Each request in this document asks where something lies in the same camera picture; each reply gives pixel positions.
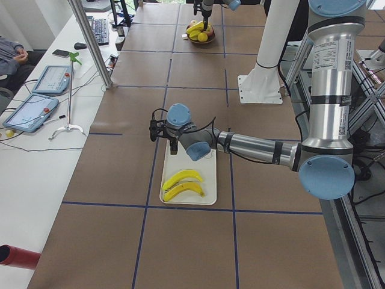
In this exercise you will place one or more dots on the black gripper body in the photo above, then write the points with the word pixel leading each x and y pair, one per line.
pixel 172 141
pixel 206 15

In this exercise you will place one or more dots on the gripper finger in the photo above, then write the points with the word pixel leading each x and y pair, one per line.
pixel 173 147
pixel 205 22

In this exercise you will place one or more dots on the yellow banana moved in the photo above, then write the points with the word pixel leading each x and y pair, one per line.
pixel 186 186
pixel 183 174

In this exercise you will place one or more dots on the yellow banana long curved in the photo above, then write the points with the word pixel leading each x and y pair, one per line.
pixel 199 27

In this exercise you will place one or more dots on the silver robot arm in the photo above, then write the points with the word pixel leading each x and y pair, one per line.
pixel 323 158
pixel 232 4

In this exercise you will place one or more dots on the brown wicker basket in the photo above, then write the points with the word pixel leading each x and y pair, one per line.
pixel 209 38

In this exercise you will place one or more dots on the pink apple near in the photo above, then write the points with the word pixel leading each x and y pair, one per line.
pixel 209 31

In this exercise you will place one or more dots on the yellow lemon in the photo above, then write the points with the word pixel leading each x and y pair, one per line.
pixel 203 37

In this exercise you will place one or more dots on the white bear tray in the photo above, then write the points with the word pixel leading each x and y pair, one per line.
pixel 207 168

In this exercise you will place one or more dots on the yellow starfruit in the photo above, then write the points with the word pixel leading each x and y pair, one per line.
pixel 194 35

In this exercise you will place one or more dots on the black keyboard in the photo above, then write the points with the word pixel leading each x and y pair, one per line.
pixel 101 31

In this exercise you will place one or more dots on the black computer mouse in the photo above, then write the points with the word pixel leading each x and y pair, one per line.
pixel 79 46

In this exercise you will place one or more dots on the blue teach pendant far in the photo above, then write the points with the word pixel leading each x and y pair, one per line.
pixel 53 81

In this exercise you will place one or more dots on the blue teach pendant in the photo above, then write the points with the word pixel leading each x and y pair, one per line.
pixel 53 81
pixel 32 113

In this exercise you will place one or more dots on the black smartphone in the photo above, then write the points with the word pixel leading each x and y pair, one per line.
pixel 61 53

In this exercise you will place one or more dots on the blue teach pendant near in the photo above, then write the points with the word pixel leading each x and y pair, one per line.
pixel 32 113

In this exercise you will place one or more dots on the seated person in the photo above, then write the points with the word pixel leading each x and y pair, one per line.
pixel 17 63

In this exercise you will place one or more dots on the red cylinder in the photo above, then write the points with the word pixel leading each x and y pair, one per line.
pixel 18 257

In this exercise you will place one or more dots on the aluminium frame post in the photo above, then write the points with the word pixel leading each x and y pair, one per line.
pixel 91 42

